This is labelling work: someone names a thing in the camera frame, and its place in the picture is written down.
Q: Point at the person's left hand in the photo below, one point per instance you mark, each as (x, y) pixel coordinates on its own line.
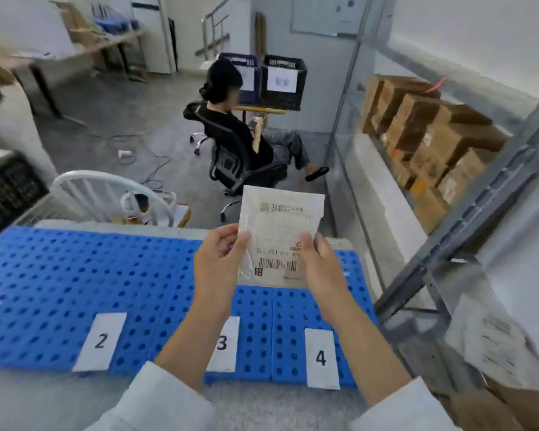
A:
(215, 264)

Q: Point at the orange seat cushion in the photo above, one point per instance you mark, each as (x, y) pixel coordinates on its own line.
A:
(184, 215)

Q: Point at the white power strip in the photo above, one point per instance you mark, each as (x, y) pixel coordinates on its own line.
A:
(124, 153)

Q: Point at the wooden poles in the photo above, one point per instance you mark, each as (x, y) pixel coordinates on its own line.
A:
(260, 35)

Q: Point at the person's left forearm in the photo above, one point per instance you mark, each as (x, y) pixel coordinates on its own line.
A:
(179, 350)

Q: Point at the small yellow desk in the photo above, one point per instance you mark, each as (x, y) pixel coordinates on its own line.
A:
(260, 109)

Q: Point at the stack of brown cardboard boxes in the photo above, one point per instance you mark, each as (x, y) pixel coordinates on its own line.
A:
(422, 134)

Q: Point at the metal stair railing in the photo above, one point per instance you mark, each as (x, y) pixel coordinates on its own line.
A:
(215, 35)

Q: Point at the black office chair patterned back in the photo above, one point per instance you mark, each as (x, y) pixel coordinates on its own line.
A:
(233, 175)

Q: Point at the black plastic crate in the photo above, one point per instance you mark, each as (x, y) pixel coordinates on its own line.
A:
(13, 192)

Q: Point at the person's right forearm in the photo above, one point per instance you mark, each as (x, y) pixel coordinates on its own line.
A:
(368, 354)

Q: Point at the person's right hand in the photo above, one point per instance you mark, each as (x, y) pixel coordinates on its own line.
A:
(325, 278)

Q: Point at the upright cardboard sheet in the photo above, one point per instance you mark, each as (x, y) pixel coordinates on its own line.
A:
(74, 22)

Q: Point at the black mesh office chair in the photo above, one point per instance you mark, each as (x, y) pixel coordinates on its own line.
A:
(200, 141)

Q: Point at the black crate with paper sign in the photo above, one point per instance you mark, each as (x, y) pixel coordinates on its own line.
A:
(283, 82)

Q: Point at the stack of blue pallets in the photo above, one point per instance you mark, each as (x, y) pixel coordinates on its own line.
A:
(114, 24)

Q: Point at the white headset device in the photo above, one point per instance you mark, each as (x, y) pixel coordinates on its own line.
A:
(146, 206)

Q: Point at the white refrigerator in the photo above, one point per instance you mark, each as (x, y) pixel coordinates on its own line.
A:
(155, 35)

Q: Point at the wall whiteboard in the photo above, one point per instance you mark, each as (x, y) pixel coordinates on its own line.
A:
(323, 13)

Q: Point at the blue crate with paper sign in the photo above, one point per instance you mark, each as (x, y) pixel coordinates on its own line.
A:
(240, 80)

